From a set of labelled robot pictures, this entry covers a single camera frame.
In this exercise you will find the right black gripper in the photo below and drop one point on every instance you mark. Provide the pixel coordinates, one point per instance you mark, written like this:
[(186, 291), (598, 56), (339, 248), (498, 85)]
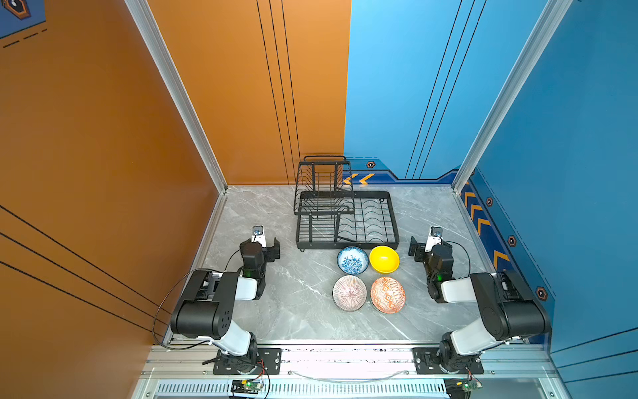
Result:
[(416, 247)]

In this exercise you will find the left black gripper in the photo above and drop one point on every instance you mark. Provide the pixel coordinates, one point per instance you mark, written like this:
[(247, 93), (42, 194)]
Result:
[(272, 249)]

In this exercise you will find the yellow bowl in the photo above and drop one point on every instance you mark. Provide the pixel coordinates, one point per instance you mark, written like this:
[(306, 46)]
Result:
[(384, 259)]

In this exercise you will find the blue white floral bowl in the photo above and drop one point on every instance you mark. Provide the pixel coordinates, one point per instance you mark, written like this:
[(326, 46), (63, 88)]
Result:
[(352, 260)]

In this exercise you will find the pink striped bowl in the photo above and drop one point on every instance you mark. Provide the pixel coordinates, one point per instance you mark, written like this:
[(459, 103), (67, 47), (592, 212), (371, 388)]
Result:
[(349, 293)]

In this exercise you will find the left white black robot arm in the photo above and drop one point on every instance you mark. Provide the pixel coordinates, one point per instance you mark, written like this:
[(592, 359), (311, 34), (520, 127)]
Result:
[(205, 308)]

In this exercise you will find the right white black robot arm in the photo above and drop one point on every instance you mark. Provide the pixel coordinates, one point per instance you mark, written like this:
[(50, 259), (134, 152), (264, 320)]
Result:
[(508, 309)]

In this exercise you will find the orange patterned bowl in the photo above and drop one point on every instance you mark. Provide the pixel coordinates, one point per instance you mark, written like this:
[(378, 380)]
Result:
[(388, 295)]

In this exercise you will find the left green circuit board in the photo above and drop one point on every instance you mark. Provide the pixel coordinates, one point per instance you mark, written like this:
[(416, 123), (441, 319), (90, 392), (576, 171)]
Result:
[(246, 388)]

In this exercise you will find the green circuit board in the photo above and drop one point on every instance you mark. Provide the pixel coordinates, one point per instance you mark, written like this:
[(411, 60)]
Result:
[(458, 389), (246, 388)]

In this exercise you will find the right green circuit board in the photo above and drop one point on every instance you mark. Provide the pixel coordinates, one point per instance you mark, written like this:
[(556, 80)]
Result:
[(458, 389)]

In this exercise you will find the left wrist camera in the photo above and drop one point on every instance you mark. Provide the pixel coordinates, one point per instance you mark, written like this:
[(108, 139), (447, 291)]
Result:
[(258, 236)]

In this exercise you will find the black wire dish rack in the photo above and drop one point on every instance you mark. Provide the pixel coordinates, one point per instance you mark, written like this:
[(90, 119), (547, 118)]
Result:
[(332, 214)]

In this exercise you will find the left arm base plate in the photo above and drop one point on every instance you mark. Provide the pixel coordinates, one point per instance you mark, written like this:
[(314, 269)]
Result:
[(264, 360)]

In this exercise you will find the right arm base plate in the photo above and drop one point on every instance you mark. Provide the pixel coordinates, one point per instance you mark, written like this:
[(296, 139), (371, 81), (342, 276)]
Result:
[(429, 360)]

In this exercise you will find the aluminium front rail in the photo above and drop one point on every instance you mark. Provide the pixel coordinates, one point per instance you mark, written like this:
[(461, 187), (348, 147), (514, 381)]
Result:
[(350, 370)]

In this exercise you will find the right aluminium corner post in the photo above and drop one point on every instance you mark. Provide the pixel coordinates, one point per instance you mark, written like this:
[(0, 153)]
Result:
[(542, 33)]

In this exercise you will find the aluminium corner post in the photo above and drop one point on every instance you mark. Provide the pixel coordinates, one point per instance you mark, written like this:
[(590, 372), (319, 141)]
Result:
[(542, 33), (150, 32)]

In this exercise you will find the left aluminium corner post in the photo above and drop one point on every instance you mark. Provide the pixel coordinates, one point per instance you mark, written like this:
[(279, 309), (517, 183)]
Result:
[(150, 32)]

